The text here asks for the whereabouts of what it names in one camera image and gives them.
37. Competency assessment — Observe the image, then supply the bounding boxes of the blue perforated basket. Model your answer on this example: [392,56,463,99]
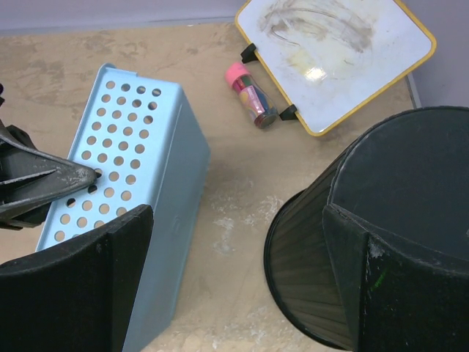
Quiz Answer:
[37,64,210,351]

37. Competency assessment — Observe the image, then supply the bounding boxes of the yellow-framed whiteboard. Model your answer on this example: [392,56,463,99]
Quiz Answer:
[235,0,437,136]

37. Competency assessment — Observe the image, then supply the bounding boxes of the pink-capped glitter bottle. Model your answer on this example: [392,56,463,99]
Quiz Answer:
[225,62,279,129]

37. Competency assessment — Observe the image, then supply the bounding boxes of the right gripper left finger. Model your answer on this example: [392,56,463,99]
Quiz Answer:
[1,205,153,351]

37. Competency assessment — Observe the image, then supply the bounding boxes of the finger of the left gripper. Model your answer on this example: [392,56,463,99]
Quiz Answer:
[1,125,97,230]

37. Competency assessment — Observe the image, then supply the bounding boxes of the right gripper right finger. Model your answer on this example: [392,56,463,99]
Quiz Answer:
[322,204,468,351]

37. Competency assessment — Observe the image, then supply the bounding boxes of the large black bucket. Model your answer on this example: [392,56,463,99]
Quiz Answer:
[263,106,468,351]

